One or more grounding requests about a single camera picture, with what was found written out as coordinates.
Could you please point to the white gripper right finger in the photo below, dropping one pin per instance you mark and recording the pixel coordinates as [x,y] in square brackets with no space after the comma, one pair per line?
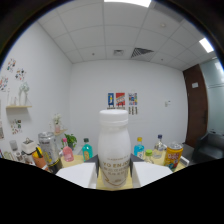
[150,173]

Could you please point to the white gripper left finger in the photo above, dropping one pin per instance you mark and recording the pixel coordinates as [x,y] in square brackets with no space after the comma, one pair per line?
[80,175]

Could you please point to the white milk bottle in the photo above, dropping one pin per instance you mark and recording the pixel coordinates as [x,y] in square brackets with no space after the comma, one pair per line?
[114,150]

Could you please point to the clear bottle green cap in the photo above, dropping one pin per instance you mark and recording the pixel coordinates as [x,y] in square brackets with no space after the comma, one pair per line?
[149,156]

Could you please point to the pink liquid bottle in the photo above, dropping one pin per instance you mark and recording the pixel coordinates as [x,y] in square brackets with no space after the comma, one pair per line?
[68,154]

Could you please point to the teal liquid bottle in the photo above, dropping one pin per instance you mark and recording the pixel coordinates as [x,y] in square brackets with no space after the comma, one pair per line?
[87,151]

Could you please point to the small blue bottle yellow cap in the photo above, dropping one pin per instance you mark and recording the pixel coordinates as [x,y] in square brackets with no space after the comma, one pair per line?
[139,150]

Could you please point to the clear bottle blue cap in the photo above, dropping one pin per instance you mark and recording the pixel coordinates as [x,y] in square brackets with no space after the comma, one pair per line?
[159,148]

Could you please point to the green potted plant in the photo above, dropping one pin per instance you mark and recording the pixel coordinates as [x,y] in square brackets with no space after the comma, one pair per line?
[70,140]

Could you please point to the silver water can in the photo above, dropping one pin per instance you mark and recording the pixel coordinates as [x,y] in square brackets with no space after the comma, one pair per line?
[49,150]

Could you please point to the orange pen holder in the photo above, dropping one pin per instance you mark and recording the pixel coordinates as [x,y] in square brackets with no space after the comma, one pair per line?
[40,160]

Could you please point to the vase with white flowers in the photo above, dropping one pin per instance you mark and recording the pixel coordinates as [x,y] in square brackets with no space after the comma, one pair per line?
[57,124]

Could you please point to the white countertop appliance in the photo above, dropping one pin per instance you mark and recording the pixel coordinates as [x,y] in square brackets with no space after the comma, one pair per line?
[28,147]

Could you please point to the black office chair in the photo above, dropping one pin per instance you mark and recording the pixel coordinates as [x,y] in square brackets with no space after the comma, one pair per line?
[210,148]

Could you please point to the grey code sheet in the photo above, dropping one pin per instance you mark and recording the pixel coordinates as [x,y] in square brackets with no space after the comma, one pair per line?
[133,110]

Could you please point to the brown wooden door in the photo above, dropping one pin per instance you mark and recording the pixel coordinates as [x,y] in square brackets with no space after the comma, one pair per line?
[196,103]

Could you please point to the white flower ornament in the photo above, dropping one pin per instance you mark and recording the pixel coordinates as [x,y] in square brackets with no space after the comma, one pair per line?
[24,91]

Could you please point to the ceiling air vent grille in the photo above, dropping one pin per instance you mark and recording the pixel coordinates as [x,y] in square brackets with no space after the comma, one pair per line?
[141,52]

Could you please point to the square ceiling diffuser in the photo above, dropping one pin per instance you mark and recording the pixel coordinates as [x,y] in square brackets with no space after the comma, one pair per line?
[118,52]

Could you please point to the small wooden wall shelf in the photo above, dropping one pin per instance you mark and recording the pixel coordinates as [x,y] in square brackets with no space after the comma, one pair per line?
[60,132]

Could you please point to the colourful wall poster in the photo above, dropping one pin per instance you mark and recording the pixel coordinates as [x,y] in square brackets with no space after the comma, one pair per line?
[133,99]

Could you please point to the red wall poster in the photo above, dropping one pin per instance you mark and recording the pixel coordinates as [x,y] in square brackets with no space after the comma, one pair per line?
[120,99]

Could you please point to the blue yellow wall poster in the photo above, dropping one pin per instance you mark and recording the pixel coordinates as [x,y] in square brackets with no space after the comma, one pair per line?
[111,99]

